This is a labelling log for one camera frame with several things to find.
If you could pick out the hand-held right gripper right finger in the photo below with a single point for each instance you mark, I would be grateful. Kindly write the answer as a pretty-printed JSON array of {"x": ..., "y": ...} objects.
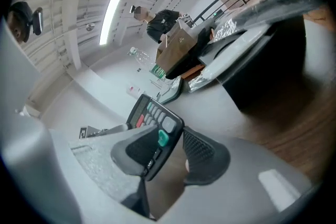
[{"x": 236, "y": 186}]

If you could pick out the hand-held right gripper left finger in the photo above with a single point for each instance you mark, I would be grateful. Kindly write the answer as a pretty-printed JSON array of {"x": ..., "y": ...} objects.
[{"x": 105, "y": 165}]

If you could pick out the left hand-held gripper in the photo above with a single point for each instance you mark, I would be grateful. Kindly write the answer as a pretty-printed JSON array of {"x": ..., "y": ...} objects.
[{"x": 84, "y": 132}]

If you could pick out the black calculator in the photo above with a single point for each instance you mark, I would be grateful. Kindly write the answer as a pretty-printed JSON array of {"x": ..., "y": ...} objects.
[{"x": 152, "y": 110}]

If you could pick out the clear plastic water bottle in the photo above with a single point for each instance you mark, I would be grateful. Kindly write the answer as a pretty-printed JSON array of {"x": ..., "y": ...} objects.
[{"x": 144, "y": 60}]

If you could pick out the wooden organizer box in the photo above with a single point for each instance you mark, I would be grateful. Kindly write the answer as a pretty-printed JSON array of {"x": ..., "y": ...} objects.
[{"x": 176, "y": 47}]

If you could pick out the round smoke detector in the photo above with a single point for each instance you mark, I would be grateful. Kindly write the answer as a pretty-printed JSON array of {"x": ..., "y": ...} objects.
[{"x": 90, "y": 27}]

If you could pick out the long ceiling light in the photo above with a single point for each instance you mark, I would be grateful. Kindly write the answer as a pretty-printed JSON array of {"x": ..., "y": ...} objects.
[{"x": 109, "y": 21}]

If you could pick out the black open box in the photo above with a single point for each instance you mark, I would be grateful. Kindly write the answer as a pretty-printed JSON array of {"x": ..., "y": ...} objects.
[{"x": 267, "y": 73}]

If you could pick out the white paper sheet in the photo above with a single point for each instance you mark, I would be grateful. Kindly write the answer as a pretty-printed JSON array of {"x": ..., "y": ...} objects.
[{"x": 236, "y": 55}]

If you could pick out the person's head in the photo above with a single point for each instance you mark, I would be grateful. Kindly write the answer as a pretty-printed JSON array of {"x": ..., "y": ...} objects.
[{"x": 18, "y": 26}]

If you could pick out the black head-mounted camera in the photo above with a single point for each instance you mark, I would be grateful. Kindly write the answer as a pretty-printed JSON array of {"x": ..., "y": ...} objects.
[{"x": 37, "y": 21}]

